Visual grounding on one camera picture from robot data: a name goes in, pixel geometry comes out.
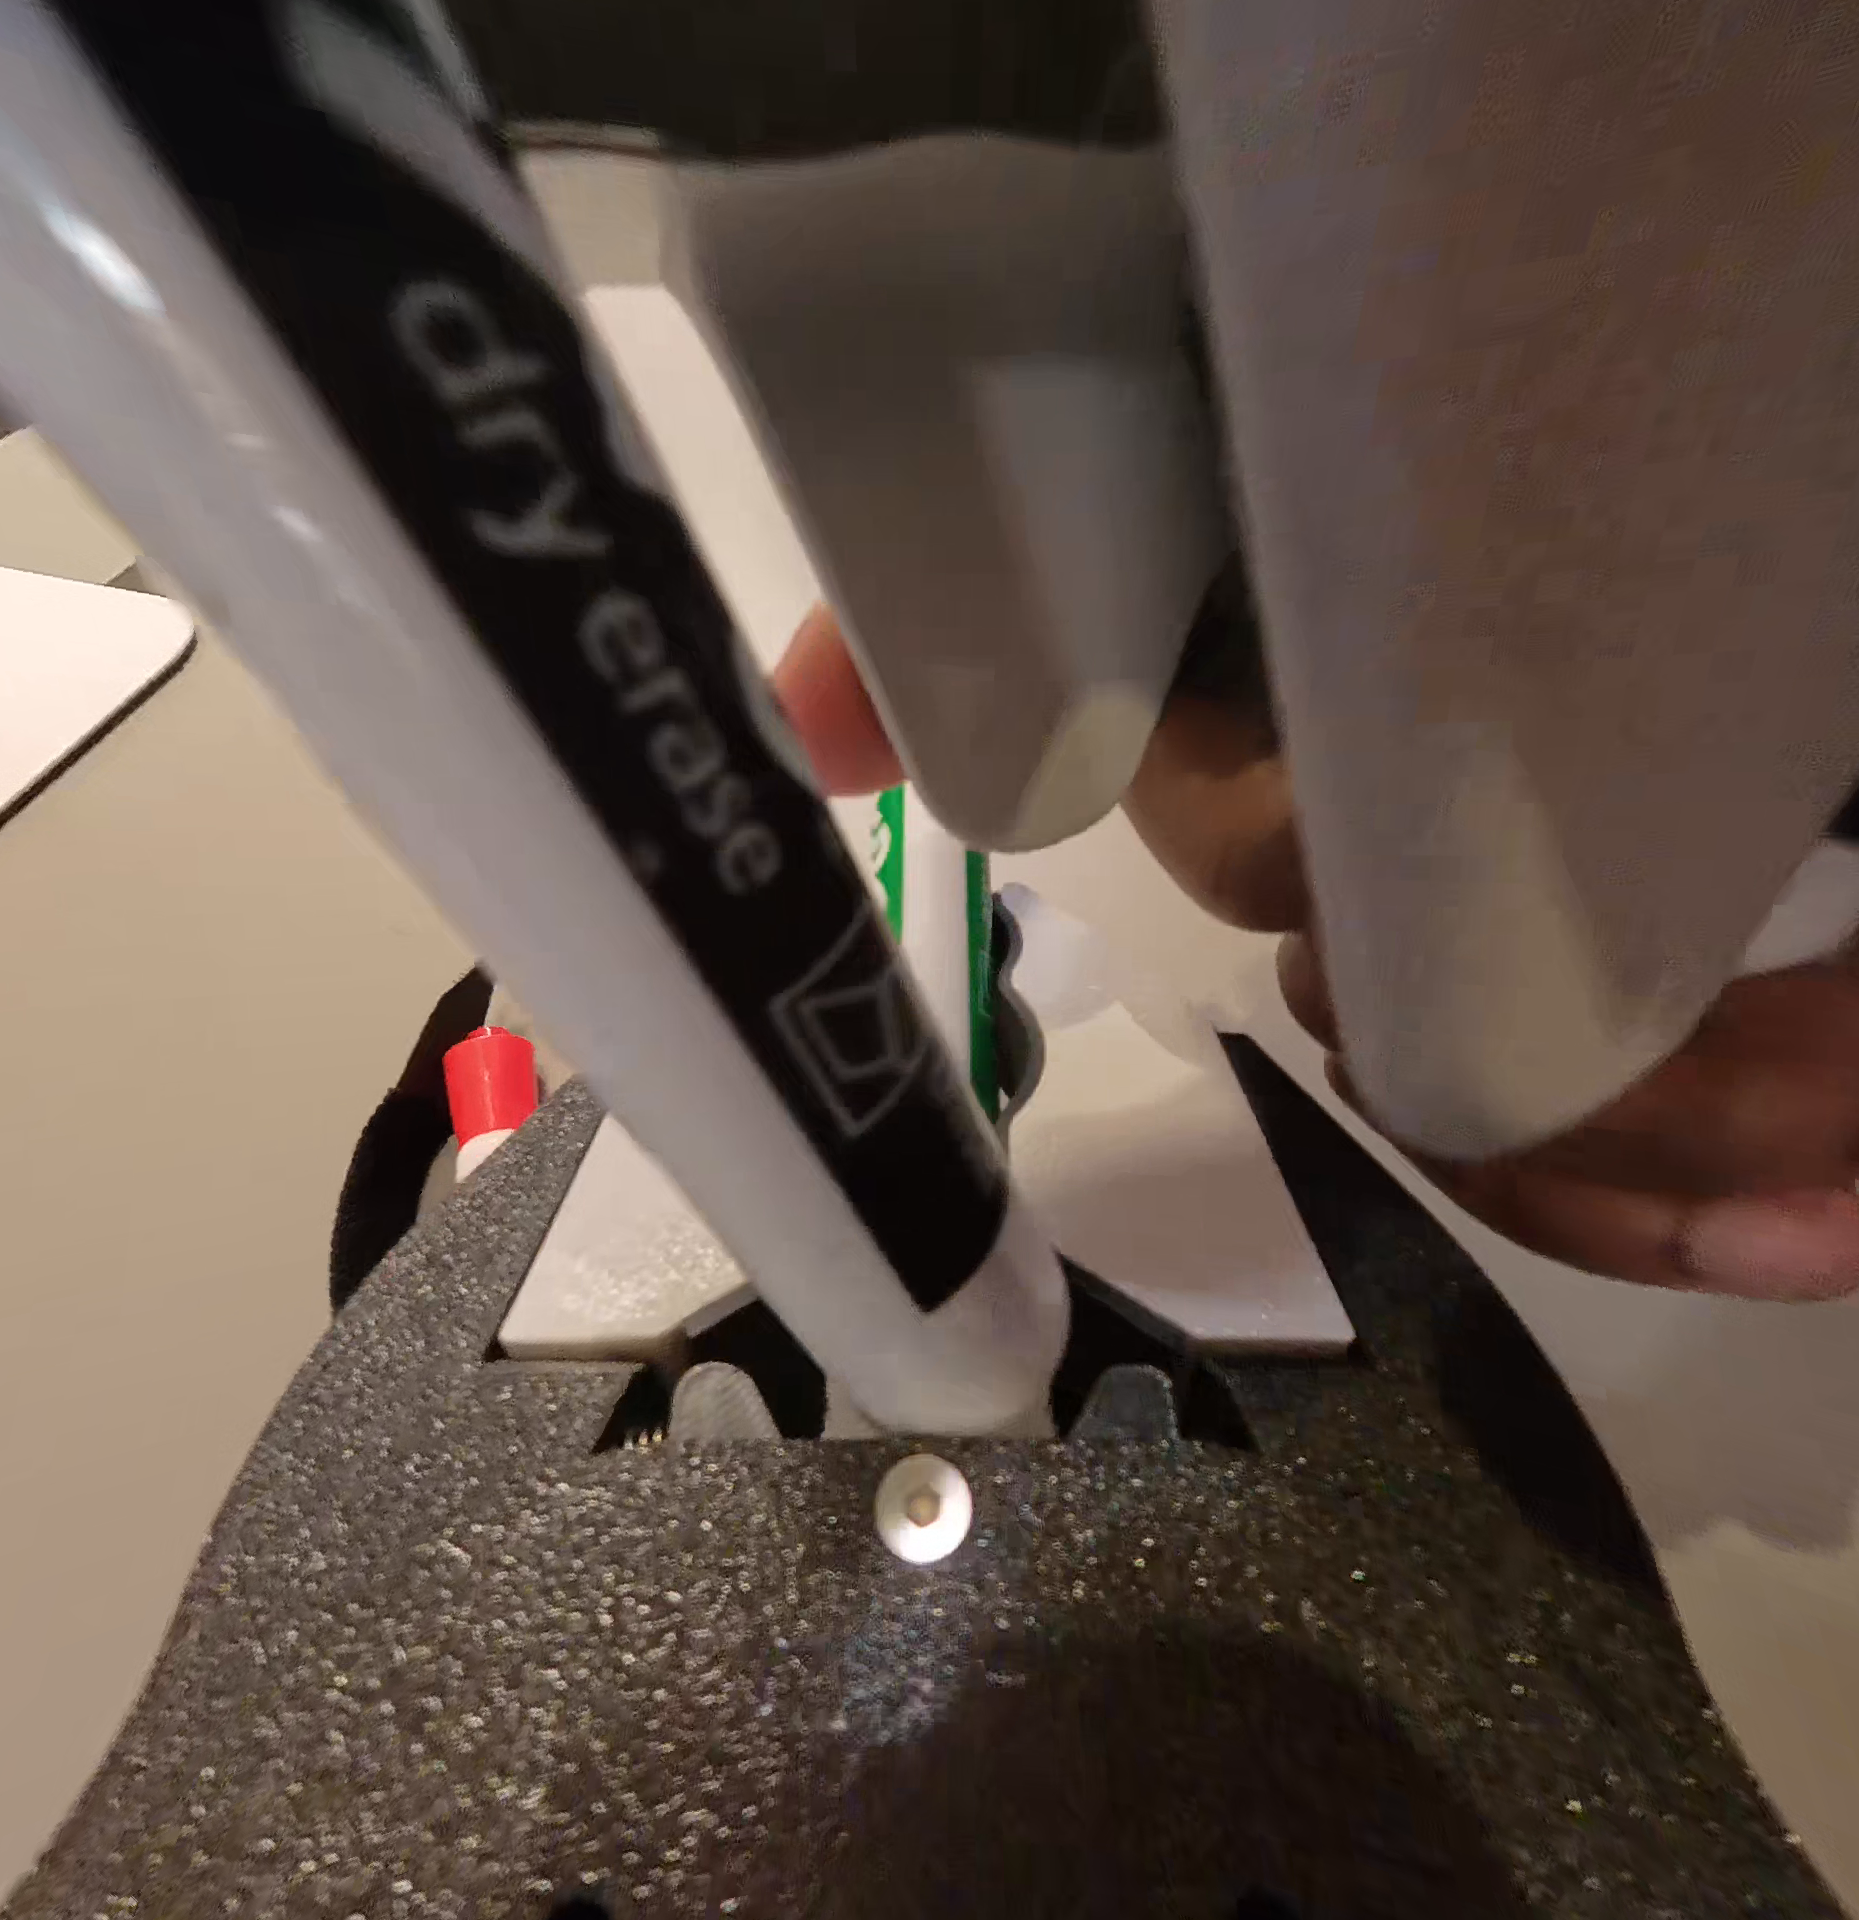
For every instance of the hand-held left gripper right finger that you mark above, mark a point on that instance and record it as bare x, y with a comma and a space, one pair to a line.
1170, 1186

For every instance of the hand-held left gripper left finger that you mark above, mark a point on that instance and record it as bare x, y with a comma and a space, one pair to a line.
615, 1259

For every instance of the red whiteboard marker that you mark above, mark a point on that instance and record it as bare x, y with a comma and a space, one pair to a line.
491, 1081

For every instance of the green whiteboard marker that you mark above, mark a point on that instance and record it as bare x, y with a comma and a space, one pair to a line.
937, 961

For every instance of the black whiteboard marker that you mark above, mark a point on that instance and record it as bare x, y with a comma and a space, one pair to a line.
451, 631

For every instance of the person's right hand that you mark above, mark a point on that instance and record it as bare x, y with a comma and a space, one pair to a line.
1695, 1186

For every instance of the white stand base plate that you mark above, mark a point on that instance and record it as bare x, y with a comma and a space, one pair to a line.
59, 691

